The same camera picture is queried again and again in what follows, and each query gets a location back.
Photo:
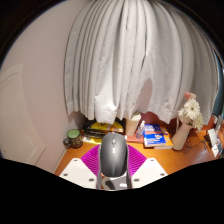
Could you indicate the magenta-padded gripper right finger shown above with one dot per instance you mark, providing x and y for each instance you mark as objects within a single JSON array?
[{"x": 148, "y": 171}]

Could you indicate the white pink flower bunch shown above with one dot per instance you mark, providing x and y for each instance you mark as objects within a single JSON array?
[{"x": 191, "y": 111}]

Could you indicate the blue cover book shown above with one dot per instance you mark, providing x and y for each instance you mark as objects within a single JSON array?
[{"x": 154, "y": 135}]

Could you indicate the white ceramic vase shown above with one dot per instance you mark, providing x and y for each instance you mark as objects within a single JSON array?
[{"x": 181, "y": 136}]

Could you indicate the dark grey computer mouse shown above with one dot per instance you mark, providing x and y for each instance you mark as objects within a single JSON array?
[{"x": 114, "y": 156}]

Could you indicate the white yellow spine book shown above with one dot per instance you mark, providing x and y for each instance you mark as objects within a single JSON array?
[{"x": 90, "y": 141}]

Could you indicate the white panelled door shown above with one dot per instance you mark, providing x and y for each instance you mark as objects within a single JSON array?
[{"x": 18, "y": 123}]

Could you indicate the cream lidded tumbler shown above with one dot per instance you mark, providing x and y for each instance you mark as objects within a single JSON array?
[{"x": 132, "y": 125}]

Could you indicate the white pleated curtain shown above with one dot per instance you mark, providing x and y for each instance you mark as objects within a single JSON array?
[{"x": 140, "y": 56}]

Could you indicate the dark green mug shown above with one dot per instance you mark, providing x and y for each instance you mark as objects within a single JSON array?
[{"x": 74, "y": 137}]

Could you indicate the flat red book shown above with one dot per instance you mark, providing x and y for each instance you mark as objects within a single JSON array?
[{"x": 135, "y": 138}]

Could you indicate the yellow black cover book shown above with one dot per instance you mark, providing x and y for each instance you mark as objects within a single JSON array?
[{"x": 103, "y": 126}]

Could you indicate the orange cover book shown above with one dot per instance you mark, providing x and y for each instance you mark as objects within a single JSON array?
[{"x": 168, "y": 141}]

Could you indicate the dark framed window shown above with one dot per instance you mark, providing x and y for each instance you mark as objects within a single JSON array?
[{"x": 220, "y": 86}]

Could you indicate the small clear spray bottle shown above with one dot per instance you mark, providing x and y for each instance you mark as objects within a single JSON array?
[{"x": 140, "y": 130}]

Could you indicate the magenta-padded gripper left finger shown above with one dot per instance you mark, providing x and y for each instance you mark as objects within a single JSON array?
[{"x": 78, "y": 171}]

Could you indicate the white laptop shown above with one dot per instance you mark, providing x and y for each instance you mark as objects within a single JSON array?
[{"x": 213, "y": 138}]

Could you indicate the black spine book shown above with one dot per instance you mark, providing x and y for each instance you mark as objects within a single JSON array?
[
  {"x": 93, "y": 133},
  {"x": 91, "y": 137}
]

